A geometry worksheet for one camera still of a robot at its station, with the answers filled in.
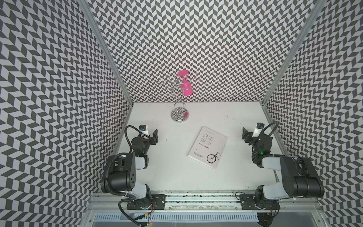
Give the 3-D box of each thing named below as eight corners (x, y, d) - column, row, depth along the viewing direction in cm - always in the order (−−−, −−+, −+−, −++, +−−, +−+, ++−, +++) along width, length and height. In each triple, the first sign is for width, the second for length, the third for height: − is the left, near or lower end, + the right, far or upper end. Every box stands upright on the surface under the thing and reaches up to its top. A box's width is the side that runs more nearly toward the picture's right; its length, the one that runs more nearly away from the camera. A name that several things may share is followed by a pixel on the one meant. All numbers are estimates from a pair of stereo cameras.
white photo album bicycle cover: (186, 156, 91) (186, 153, 88) (201, 128, 105) (202, 125, 102) (214, 170, 86) (215, 167, 83) (226, 139, 99) (227, 136, 96)
